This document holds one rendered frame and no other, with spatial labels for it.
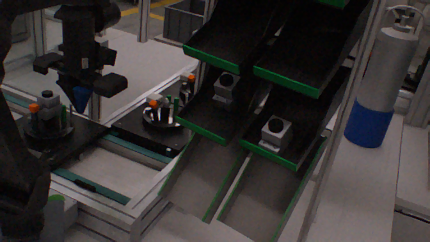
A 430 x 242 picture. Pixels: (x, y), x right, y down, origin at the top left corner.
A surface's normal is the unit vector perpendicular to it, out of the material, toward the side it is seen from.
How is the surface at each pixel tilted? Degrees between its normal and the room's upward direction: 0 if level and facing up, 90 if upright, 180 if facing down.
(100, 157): 0
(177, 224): 0
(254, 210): 45
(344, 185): 0
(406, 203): 90
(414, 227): 90
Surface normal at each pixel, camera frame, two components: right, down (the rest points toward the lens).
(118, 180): 0.14, -0.86
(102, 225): -0.41, 0.40
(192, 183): -0.30, -0.36
